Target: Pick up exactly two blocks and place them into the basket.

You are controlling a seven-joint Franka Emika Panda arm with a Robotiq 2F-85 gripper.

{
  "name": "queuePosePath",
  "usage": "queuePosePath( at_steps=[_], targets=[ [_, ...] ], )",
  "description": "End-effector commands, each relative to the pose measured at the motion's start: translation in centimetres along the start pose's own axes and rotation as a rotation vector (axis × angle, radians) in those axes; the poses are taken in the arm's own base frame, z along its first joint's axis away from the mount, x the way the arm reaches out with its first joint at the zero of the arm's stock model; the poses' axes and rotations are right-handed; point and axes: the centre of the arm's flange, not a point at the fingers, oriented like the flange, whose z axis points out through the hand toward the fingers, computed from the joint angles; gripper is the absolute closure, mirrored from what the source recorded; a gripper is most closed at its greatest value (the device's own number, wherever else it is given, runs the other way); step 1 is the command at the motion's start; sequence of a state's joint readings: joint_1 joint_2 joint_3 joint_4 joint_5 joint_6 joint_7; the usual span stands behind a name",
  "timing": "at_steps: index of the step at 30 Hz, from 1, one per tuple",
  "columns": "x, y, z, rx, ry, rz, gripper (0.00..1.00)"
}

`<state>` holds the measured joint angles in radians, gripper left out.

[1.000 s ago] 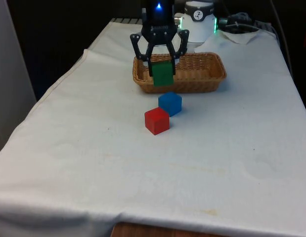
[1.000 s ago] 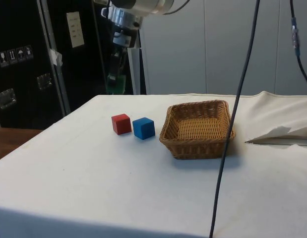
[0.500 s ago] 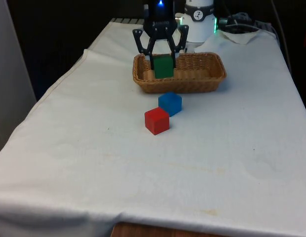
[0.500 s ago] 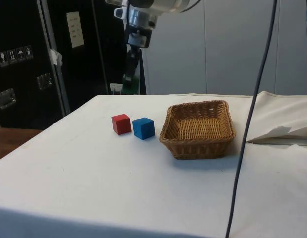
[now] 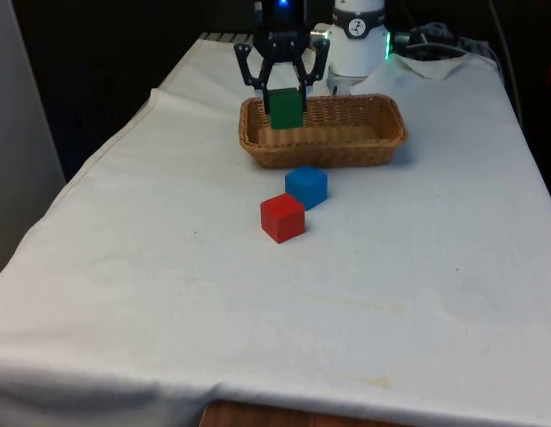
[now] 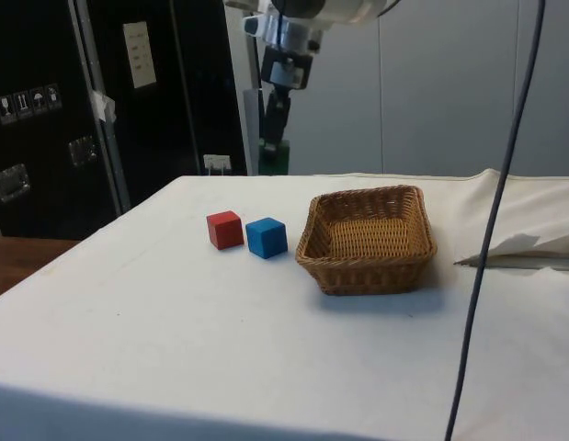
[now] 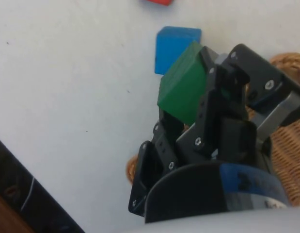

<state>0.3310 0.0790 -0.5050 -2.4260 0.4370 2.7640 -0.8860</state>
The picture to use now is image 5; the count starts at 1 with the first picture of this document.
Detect red cube block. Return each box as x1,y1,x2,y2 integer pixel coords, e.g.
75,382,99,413
259,192,306,245

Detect wicker basket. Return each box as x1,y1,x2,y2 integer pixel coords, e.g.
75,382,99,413
238,93,409,169

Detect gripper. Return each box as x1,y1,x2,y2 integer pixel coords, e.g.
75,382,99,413
233,0,328,116

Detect grey cable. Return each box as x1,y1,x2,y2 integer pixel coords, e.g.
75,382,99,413
490,0,526,128

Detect blue cube block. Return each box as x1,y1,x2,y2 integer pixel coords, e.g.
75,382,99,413
284,165,328,211

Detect black cable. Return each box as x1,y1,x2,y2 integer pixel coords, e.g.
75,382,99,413
393,24,466,58

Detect green cube block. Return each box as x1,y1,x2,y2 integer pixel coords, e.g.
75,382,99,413
268,87,304,131

